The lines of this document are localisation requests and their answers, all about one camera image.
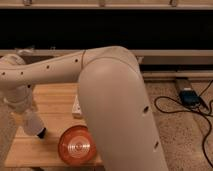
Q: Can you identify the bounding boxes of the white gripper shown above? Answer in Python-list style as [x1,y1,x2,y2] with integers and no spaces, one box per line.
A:
[3,85,36,114]

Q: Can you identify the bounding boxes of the white plastic bag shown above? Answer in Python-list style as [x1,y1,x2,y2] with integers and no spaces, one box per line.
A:
[15,48,35,56]

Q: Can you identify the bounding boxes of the black cable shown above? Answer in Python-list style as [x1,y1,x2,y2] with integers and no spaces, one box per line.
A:
[153,79,213,169]

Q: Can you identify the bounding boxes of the wooden rail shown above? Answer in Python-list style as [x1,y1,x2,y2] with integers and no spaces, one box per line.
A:
[0,50,213,65]

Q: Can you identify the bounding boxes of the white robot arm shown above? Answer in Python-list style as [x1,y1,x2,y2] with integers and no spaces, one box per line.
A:
[0,46,169,171]

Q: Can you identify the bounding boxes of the black eraser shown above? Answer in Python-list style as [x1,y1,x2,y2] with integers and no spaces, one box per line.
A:
[37,129,46,139]

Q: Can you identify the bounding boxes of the orange bowl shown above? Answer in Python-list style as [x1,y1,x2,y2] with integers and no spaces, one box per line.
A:
[58,125,97,166]

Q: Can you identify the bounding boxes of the blue power adapter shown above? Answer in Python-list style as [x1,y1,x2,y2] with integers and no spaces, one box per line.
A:
[179,90,200,107]

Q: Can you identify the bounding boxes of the white ceramic cup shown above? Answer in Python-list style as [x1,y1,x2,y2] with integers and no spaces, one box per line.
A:
[22,109,46,136]

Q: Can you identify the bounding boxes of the wooden table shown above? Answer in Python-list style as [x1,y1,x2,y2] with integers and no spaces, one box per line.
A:
[5,84,85,167]

